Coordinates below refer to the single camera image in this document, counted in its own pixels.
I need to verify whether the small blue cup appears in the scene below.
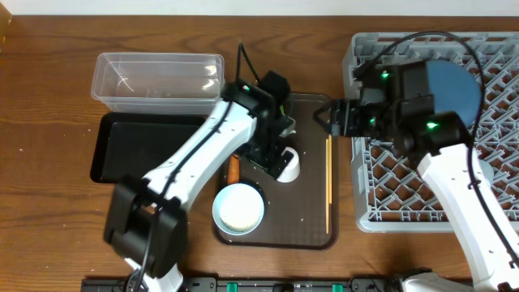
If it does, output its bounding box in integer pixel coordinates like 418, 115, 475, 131
479, 160, 494, 187

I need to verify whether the dark blue plate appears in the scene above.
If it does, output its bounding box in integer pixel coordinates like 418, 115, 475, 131
426, 60, 481, 127

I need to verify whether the wooden chopstick outer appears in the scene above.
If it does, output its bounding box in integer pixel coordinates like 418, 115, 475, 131
327, 135, 332, 204

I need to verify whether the light blue rice bowl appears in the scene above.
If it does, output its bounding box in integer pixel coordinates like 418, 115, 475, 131
212, 182, 266, 237

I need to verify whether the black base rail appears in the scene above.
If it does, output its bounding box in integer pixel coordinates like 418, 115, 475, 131
79, 277, 406, 292

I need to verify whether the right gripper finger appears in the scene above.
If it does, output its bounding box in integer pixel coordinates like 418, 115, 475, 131
313, 114, 334, 135
314, 100, 335, 118

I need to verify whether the small pink cup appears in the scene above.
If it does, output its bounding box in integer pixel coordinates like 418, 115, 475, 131
277, 147, 300, 183

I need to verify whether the white crumpled napkin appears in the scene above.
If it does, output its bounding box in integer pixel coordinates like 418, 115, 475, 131
280, 122, 296, 137

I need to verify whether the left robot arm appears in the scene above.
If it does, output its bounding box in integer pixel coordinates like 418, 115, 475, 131
104, 71, 298, 291

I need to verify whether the grey dishwasher rack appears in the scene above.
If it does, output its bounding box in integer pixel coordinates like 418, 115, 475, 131
342, 32, 518, 233

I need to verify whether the wooden chopstick inner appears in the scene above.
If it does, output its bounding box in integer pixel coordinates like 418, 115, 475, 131
325, 138, 330, 234

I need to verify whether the orange carrot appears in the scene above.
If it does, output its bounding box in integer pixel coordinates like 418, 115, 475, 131
227, 155, 240, 185

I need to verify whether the clear plastic bin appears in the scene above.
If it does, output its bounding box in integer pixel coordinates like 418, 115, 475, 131
91, 52, 225, 115

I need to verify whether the black plastic tray bin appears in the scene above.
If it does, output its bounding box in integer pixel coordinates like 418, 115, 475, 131
90, 112, 205, 183

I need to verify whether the wooden chopstick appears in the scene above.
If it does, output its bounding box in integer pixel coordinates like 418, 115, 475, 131
327, 135, 332, 204
325, 138, 330, 234

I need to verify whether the brown serving tray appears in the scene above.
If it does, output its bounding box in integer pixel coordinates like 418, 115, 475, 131
212, 93, 338, 250

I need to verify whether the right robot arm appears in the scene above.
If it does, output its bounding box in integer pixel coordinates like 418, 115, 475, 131
314, 60, 518, 291

